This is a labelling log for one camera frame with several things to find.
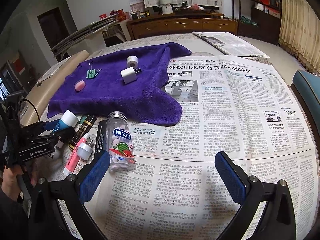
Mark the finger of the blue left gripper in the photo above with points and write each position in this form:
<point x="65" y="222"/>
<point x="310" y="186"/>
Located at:
<point x="50" y="125"/>

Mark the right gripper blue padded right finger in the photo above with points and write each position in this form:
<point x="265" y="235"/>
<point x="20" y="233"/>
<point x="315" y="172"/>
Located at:
<point x="233" y="177"/>

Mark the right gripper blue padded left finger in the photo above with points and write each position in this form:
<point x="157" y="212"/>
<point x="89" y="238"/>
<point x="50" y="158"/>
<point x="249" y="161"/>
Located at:
<point x="91" y="175"/>

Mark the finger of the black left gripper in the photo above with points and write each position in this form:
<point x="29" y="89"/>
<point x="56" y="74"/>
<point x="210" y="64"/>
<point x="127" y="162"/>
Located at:
<point x="63" y="135"/>

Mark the white and teal tube bottle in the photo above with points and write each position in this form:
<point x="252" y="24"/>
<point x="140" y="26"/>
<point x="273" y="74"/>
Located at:
<point x="68" y="119"/>

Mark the white usb night light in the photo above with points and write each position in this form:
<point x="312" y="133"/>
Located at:
<point x="84" y="147"/>

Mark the pink tube white cap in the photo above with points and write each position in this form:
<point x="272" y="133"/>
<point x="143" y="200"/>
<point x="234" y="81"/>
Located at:
<point x="74" y="159"/>

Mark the black rectangular lighter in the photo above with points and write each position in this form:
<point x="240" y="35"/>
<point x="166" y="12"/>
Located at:
<point x="100" y="143"/>

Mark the clear candy bottle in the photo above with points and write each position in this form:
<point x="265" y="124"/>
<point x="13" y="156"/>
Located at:
<point x="119" y="143"/>

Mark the person's left hand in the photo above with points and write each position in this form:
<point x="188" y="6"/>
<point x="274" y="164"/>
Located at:
<point x="10" y="185"/>

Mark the beige sofa armrest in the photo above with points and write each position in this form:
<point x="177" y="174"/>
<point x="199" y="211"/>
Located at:
<point x="41" y="95"/>

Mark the white paper on armrest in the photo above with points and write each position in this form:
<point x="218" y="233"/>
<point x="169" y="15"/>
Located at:
<point x="52" y="70"/>

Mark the green binder clip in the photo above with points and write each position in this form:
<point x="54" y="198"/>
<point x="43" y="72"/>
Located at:
<point x="92" y="73"/>

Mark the purple towel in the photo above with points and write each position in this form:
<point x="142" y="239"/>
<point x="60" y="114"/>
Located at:
<point x="142" y="100"/>

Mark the large spread newspaper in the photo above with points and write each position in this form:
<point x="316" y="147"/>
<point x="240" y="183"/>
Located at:
<point x="229" y="104"/>

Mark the white charger plug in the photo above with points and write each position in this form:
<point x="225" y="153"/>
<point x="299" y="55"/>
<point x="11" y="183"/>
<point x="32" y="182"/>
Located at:
<point x="130" y="74"/>

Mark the white tape roll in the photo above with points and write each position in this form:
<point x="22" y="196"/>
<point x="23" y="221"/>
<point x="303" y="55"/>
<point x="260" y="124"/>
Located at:
<point x="132" y="61"/>

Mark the folded grey rack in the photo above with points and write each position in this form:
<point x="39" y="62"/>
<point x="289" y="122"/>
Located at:
<point x="83" y="33"/>

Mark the folded newspaper far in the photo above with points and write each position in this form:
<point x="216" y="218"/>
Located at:
<point x="230" y="44"/>

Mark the wooden tv cabinet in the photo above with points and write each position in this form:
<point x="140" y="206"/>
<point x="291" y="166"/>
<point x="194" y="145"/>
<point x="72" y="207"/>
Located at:
<point x="181" y="22"/>

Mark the beige curtain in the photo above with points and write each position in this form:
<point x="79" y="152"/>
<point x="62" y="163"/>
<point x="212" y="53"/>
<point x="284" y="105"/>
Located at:
<point x="299" y="33"/>

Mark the dark shelving unit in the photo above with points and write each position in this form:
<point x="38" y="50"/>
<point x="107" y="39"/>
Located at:
<point x="258" y="19"/>

